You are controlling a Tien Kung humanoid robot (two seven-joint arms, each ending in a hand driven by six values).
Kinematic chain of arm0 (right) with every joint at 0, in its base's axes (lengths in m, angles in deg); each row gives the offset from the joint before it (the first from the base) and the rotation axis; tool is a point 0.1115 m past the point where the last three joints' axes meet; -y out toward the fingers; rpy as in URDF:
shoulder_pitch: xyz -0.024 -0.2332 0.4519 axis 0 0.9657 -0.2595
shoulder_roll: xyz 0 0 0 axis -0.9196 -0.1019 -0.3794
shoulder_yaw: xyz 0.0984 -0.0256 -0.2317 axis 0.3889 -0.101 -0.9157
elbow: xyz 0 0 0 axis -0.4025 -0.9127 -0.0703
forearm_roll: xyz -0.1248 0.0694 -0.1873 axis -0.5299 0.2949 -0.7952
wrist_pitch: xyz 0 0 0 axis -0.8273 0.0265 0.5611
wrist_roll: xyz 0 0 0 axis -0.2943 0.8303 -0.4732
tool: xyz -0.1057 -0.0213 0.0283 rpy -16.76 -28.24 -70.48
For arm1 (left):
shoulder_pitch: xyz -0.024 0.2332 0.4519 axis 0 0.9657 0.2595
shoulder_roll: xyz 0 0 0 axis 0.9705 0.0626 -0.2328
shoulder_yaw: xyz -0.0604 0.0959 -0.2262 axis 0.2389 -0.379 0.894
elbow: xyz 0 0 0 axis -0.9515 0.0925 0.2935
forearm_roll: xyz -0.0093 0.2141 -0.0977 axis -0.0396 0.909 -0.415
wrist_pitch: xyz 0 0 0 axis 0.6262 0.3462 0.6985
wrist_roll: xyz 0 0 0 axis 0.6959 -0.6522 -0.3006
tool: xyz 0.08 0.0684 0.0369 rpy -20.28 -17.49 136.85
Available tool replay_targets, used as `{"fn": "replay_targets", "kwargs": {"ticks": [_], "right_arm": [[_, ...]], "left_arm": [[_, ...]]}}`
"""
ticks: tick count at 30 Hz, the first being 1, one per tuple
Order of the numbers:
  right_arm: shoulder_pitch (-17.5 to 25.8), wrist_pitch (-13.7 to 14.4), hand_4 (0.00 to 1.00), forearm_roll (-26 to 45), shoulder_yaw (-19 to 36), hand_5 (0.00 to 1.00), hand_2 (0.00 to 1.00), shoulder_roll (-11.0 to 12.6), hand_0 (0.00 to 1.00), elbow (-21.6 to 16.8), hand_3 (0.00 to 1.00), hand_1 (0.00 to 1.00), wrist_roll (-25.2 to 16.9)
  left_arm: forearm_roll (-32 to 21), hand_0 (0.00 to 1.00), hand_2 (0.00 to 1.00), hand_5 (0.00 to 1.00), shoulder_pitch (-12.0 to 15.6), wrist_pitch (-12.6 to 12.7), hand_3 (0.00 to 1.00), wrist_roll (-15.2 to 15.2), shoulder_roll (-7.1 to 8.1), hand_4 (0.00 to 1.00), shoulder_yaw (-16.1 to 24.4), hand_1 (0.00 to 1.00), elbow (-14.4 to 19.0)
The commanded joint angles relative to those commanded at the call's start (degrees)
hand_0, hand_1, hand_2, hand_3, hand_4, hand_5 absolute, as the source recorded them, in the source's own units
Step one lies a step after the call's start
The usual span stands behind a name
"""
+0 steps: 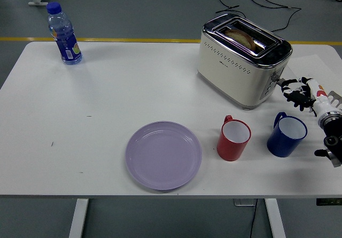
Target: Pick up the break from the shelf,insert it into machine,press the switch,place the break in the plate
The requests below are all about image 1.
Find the brown crusted bread slice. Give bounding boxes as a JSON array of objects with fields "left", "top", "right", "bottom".
[{"left": 223, "top": 28, "right": 258, "bottom": 53}]

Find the purple round plate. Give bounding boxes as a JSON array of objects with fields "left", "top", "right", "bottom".
[{"left": 125, "top": 120, "right": 203, "bottom": 191}]

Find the cream and chrome toaster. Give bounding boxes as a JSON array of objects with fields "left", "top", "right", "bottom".
[{"left": 197, "top": 13, "right": 293, "bottom": 111}]

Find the red mug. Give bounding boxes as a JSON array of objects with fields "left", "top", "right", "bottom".
[{"left": 216, "top": 114, "right": 252, "bottom": 162}]

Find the blue mug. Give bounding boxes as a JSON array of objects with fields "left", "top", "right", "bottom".
[{"left": 266, "top": 111, "right": 308, "bottom": 158}]

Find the clear bottle with blue label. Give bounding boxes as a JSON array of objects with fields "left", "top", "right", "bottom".
[{"left": 46, "top": 2, "right": 83, "bottom": 66}]

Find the white table leg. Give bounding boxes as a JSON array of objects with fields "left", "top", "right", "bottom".
[
  {"left": 68, "top": 198, "right": 90, "bottom": 238},
  {"left": 264, "top": 198, "right": 287, "bottom": 238}
]

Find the black under-table control box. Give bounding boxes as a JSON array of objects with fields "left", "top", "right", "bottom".
[{"left": 316, "top": 198, "right": 342, "bottom": 206}]

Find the grey under-table bracket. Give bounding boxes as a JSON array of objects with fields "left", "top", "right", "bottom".
[{"left": 234, "top": 198, "right": 258, "bottom": 207}]

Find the black under-table cable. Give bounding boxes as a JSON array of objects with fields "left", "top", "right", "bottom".
[{"left": 250, "top": 199, "right": 258, "bottom": 238}]

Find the black floor cable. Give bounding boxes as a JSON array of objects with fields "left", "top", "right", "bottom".
[{"left": 215, "top": 0, "right": 302, "bottom": 33}]

